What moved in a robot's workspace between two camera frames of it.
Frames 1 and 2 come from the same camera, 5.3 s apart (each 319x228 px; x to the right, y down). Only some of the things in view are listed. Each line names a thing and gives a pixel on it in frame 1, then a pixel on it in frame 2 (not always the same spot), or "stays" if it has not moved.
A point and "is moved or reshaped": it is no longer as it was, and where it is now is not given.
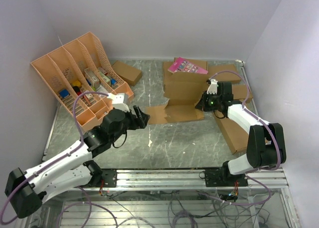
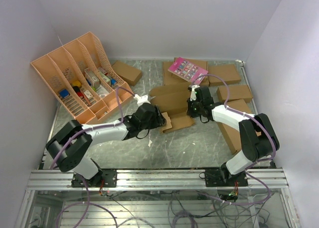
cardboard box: [183, 90] is moved or reshaped
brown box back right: [223, 77] stays
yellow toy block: [76, 83] stays
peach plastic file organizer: [79, 67] stays
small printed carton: [93, 77] stays
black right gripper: [202, 105] → [190, 113]
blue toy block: [64, 93] stays
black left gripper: [140, 122] → [159, 120]
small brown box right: [239, 92] stays
